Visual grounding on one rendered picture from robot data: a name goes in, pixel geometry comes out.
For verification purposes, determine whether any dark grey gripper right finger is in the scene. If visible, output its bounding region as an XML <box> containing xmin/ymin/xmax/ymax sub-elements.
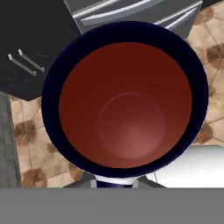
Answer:
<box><xmin>132</xmin><ymin>175</ymin><xmax>167</xmax><ymax>189</ymax></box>

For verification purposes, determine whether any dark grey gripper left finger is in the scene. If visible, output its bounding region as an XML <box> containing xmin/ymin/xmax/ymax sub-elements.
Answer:
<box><xmin>62</xmin><ymin>172</ymin><xmax>98</xmax><ymax>189</ymax></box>

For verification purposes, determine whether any dark blue cup red inside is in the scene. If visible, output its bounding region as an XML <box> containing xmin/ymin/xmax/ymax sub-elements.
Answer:
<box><xmin>41</xmin><ymin>20</ymin><xmax>210</xmax><ymax>189</ymax></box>

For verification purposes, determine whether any black cupboard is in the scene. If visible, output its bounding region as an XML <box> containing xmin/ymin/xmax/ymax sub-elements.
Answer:
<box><xmin>0</xmin><ymin>0</ymin><xmax>83</xmax><ymax>102</ymax></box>

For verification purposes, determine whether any stainless steel appliance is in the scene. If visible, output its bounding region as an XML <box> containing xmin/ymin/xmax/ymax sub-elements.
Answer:
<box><xmin>63</xmin><ymin>0</ymin><xmax>204</xmax><ymax>40</ymax></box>

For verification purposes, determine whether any silver cupboard handle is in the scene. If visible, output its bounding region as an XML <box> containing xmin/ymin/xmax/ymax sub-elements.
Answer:
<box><xmin>17</xmin><ymin>48</ymin><xmax>46</xmax><ymax>74</ymax></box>
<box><xmin>7</xmin><ymin>53</ymin><xmax>39</xmax><ymax>77</ymax></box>

